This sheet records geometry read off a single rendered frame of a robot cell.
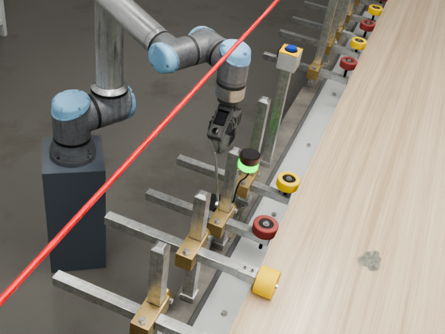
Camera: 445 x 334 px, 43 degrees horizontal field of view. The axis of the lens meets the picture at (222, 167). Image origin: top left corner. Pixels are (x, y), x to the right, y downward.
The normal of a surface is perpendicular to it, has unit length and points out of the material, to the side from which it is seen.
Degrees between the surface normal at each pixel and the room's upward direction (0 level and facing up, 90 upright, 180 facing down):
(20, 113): 0
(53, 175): 90
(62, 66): 0
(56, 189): 90
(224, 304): 0
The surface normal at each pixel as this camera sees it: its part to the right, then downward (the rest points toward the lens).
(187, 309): 0.12, -0.77
